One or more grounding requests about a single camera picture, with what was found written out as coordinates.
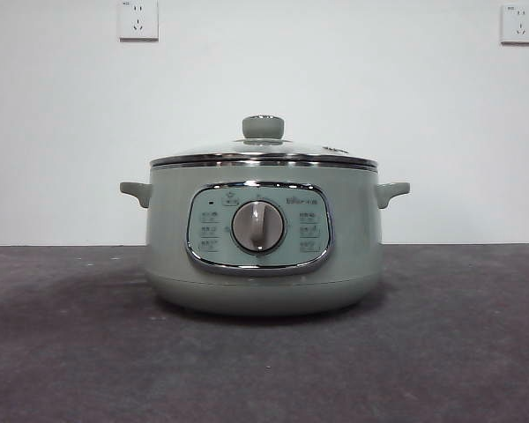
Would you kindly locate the pale green electric cooking pot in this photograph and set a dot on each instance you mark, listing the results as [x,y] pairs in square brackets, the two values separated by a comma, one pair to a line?
[357,229]

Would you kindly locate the white wall socket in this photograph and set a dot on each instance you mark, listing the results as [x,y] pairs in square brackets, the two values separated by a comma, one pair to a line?
[138,20]
[519,24]

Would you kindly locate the glass lid with green knob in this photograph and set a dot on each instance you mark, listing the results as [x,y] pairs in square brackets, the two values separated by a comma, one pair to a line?
[263,128]

